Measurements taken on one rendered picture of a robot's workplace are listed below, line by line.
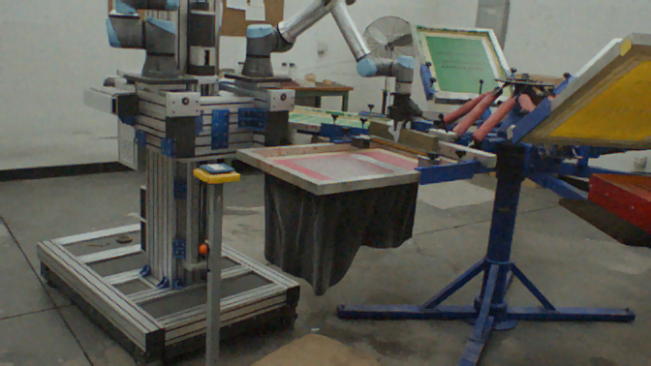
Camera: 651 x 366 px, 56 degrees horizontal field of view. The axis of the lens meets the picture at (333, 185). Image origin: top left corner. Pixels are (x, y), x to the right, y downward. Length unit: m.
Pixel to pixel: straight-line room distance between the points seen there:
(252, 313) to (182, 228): 0.53
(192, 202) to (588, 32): 4.97
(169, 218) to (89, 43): 3.19
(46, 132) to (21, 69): 0.57
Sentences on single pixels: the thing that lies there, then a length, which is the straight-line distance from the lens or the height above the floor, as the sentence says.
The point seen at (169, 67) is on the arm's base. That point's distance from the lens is 2.58.
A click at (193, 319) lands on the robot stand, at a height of 0.22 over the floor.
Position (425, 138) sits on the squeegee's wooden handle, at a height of 1.09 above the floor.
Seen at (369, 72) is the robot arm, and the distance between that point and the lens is 2.52.
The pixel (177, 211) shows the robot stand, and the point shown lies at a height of 0.61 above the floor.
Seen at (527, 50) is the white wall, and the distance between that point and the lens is 7.29.
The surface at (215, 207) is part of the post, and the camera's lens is 2.34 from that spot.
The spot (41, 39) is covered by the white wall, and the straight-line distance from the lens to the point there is 5.83.
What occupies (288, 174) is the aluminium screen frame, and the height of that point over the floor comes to 0.98.
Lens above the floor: 1.52
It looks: 15 degrees down
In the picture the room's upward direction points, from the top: 4 degrees clockwise
